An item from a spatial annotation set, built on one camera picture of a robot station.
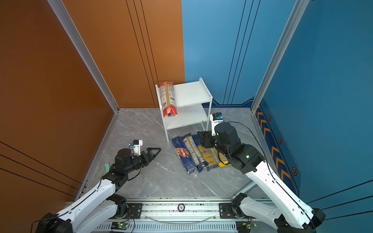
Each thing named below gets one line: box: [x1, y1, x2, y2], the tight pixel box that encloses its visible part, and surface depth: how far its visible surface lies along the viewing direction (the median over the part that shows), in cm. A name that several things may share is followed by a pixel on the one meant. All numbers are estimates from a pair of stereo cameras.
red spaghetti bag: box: [158, 81, 178, 118], surface depth 76 cm
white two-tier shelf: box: [155, 77, 213, 144], surface depth 87 cm
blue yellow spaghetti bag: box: [191, 133, 220, 171], surface depth 92 cm
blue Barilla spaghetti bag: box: [171, 135, 198, 175], surface depth 91 cm
